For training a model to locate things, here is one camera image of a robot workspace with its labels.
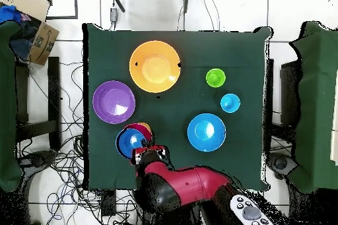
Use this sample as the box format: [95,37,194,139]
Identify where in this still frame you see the large orange bowl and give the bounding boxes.
[129,40,182,94]

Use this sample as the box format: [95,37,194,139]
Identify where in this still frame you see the pink-red small bowl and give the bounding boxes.
[122,122,154,144]

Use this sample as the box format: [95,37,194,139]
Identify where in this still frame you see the cardboard box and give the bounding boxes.
[0,0,60,67]

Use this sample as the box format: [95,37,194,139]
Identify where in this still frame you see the blue cloth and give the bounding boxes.
[0,5,22,24]

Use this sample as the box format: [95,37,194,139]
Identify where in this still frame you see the black floor box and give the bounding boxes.
[100,189,117,216]

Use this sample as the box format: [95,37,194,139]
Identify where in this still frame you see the dark blue small bowl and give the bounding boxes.
[115,128,149,160]

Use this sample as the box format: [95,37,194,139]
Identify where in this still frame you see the light blue cup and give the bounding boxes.
[220,93,241,114]

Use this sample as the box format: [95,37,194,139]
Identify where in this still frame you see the purple bowl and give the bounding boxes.
[92,80,136,125]

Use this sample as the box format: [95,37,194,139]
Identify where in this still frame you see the black stool frame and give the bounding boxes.
[15,56,62,150]

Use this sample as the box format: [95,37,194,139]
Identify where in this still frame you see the dark green tablecloth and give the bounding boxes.
[82,22,273,191]

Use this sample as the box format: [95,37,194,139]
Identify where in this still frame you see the light green cup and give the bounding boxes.
[205,68,227,89]

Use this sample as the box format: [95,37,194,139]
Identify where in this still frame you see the light blue bowl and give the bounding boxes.
[187,113,227,153]

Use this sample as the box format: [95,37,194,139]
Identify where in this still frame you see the green cloth covered table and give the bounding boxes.
[0,20,23,193]
[288,20,338,194]

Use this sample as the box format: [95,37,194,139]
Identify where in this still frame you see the black pedestal base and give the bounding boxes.
[17,149,57,169]
[265,152,299,181]

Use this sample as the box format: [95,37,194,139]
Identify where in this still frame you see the thin black frame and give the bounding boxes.
[39,0,79,20]

